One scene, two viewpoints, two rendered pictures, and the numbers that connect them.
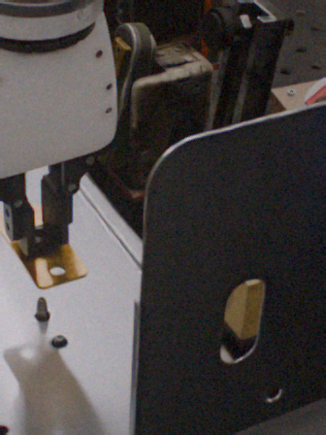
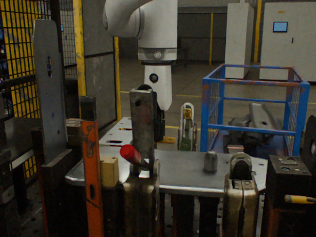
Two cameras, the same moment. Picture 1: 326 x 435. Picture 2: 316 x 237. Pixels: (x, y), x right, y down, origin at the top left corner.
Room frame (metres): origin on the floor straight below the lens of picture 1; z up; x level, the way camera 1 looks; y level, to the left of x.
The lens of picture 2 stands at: (1.08, -0.44, 1.31)
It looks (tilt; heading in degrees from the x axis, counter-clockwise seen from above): 16 degrees down; 130
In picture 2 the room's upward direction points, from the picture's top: straight up
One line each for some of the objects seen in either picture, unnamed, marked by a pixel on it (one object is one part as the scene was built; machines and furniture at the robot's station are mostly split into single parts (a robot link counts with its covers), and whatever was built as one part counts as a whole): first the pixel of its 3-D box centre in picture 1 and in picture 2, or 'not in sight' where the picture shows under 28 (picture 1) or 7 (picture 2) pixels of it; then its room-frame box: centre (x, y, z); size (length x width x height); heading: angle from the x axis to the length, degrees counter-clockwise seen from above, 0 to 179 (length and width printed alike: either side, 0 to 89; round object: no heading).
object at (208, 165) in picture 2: not in sight; (210, 162); (0.75, 0.14, 1.02); 0.03 x 0.03 x 0.07
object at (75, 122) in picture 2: not in sight; (76, 177); (0.33, 0.05, 0.88); 0.08 x 0.08 x 0.36; 30
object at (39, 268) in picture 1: (39, 240); (157, 138); (0.64, 0.08, 1.07); 0.08 x 0.04 x 0.01; 30
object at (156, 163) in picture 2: not in sight; (156, 167); (0.73, -0.03, 1.06); 0.03 x 0.01 x 0.03; 120
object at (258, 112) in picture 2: not in sight; (251, 119); (-0.09, 2.37, 0.47); 1.20 x 0.80 x 0.95; 112
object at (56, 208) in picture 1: (70, 189); (155, 126); (0.65, 0.06, 1.11); 0.03 x 0.03 x 0.07; 30
